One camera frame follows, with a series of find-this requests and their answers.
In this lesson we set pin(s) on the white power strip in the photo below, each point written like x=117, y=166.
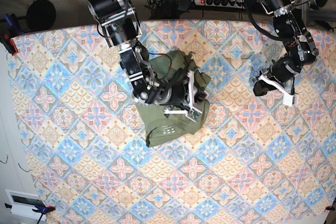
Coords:
x=220, y=3

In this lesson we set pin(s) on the blue clamp bottom left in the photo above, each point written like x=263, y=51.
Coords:
x=43, y=210

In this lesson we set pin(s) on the orange clamp bottom right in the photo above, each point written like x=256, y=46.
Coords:
x=330, y=208

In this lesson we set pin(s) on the green t-shirt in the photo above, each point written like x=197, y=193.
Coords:
x=158, y=128

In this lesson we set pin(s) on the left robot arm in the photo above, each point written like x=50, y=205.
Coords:
x=298, y=42

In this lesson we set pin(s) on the patterned tablecloth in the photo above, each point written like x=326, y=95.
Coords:
x=254, y=160

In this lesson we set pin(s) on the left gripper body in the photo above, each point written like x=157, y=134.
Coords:
x=289, y=98

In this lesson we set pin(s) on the orange black clamp left top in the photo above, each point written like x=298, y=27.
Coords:
x=7, y=37

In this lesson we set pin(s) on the black round stool base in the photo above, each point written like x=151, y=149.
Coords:
x=41, y=15

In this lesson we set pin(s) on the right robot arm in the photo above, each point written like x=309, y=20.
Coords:
x=118, y=24

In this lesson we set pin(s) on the white wall socket box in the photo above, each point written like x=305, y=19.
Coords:
x=22, y=204

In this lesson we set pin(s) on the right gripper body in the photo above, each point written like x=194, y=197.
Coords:
x=184, y=97

